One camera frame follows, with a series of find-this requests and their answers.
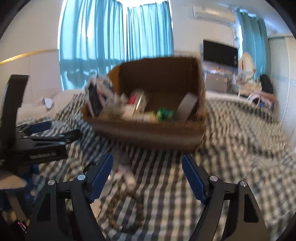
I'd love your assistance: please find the black backpack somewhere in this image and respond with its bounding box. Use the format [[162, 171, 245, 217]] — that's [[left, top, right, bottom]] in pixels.
[[260, 74, 273, 94]]

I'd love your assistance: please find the white flat carton box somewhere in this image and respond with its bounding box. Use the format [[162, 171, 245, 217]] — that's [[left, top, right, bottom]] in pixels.
[[175, 92, 198, 121]]

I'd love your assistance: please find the wooden chair with clothes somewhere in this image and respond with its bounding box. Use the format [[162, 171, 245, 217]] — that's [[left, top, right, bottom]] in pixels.
[[238, 88, 277, 111]]

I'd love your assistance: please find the white louvered wardrobe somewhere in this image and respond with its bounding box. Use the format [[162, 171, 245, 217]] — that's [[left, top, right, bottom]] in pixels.
[[269, 34, 295, 148]]

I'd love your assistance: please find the blue window curtain left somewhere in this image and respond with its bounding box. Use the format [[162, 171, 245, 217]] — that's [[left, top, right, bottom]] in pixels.
[[59, 1, 125, 90]]

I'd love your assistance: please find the blue window curtain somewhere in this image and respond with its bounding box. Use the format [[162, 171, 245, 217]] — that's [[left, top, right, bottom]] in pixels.
[[126, 1, 174, 61], [59, 1, 125, 90]]

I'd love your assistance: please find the brown cardboard box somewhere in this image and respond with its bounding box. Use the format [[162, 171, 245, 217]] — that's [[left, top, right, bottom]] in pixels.
[[81, 57, 207, 153]]

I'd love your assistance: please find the black wall television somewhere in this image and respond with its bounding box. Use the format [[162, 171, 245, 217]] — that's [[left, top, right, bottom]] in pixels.
[[203, 40, 238, 68]]

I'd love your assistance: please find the oval white vanity mirror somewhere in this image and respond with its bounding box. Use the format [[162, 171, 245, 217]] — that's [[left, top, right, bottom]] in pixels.
[[238, 52, 256, 82]]

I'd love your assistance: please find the checkered bed cloth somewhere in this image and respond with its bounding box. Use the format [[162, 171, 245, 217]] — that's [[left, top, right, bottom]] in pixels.
[[17, 92, 296, 241]]

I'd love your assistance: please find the silver mini fridge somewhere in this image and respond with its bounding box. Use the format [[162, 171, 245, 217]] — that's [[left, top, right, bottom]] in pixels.
[[205, 72, 228, 92]]

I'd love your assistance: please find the blue window curtain middle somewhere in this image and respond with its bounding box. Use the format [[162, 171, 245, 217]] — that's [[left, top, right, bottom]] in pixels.
[[126, 1, 174, 61]]

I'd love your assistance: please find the white paper slip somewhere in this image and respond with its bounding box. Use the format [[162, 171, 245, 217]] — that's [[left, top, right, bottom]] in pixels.
[[42, 98, 54, 110]]

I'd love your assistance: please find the dark bead chain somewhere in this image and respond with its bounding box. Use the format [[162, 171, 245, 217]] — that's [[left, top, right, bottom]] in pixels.
[[105, 185, 145, 233]]

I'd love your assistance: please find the white air conditioner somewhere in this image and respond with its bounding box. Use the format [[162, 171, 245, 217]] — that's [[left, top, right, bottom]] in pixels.
[[193, 6, 236, 25]]

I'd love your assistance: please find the blue curtain right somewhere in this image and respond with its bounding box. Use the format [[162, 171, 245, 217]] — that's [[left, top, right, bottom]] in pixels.
[[236, 9, 271, 79]]

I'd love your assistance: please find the green crinkled wrapper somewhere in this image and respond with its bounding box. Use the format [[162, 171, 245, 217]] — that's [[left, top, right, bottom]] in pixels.
[[156, 108, 176, 122]]

